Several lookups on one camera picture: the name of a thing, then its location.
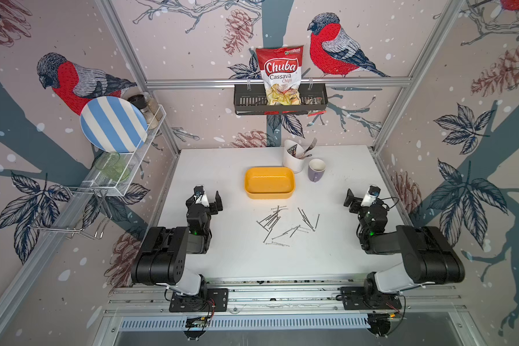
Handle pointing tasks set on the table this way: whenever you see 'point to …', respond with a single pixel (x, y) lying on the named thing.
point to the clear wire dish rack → (86, 207)
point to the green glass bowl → (111, 164)
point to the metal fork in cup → (311, 146)
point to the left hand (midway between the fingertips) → (209, 188)
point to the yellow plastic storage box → (269, 183)
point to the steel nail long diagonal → (292, 228)
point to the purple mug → (316, 169)
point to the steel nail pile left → (269, 222)
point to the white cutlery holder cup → (293, 155)
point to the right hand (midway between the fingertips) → (359, 189)
